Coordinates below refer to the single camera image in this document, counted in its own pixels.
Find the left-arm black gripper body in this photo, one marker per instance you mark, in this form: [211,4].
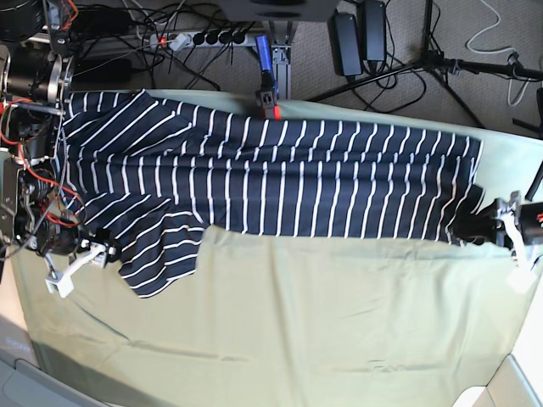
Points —
[531,218]

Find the right-arm black gripper body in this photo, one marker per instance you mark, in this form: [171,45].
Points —
[57,239]

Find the navy white striped T-shirt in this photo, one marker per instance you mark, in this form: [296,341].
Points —
[157,173]

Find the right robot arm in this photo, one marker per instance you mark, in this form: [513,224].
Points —
[36,73]

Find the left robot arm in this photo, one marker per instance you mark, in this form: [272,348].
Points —
[507,163]

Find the black tripod stand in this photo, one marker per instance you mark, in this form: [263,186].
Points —
[433,62]

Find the light green table cloth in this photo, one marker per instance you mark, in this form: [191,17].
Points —
[284,321]

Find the white power strip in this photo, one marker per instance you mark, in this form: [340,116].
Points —
[179,40]

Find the red black table clamp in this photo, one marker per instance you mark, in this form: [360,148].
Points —
[267,94]

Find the black power adapter brick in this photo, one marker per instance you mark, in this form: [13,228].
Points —
[343,33]

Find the aluminium frame post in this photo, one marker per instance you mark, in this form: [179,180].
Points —
[281,38]

